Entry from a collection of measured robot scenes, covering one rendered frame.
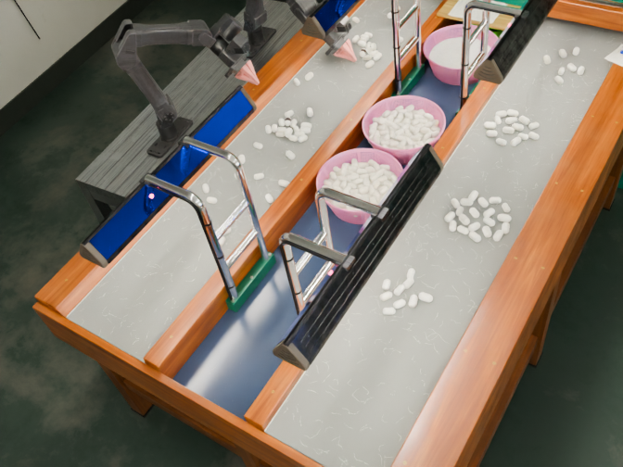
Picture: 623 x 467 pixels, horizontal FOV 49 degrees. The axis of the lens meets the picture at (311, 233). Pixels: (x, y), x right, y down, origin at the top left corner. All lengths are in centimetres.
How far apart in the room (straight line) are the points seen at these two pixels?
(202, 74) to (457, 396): 166
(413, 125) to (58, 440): 168
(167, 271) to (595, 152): 129
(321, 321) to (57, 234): 215
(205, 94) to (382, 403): 146
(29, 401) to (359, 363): 153
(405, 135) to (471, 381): 90
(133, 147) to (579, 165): 149
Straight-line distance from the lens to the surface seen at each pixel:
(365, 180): 208
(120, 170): 245
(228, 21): 229
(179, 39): 227
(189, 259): 199
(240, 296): 190
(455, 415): 161
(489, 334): 172
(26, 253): 334
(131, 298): 196
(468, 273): 185
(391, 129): 226
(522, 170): 211
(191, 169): 176
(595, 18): 260
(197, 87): 270
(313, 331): 135
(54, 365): 290
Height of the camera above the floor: 222
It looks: 49 degrees down
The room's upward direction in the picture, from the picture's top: 11 degrees counter-clockwise
